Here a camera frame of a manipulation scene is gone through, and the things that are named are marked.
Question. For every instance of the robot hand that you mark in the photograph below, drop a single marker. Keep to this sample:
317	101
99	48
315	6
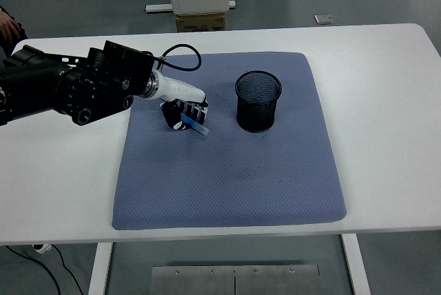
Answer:
179	91

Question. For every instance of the blue marker with clear cap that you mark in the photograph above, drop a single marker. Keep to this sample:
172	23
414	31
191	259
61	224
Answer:
198	127

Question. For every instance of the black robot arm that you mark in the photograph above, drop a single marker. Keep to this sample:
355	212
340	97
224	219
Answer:
69	84

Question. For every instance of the black mesh pen holder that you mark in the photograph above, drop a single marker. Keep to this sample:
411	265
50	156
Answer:
256	112

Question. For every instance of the person's hand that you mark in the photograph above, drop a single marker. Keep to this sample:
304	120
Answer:
8	28

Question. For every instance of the cardboard box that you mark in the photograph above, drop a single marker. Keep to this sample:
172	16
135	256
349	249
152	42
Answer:
201	22

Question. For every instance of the white base bar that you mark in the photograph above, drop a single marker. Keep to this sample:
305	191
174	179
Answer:
158	8

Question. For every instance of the blue-grey textured mat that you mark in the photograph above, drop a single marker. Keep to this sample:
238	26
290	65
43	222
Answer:
224	178

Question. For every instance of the grey floor plate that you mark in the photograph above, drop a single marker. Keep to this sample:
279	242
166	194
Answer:
324	19

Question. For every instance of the grey metal plate with screws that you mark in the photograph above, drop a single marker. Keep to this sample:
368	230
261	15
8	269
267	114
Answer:
206	281

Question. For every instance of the white table leg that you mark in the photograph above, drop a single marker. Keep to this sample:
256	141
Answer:
356	264
100	267

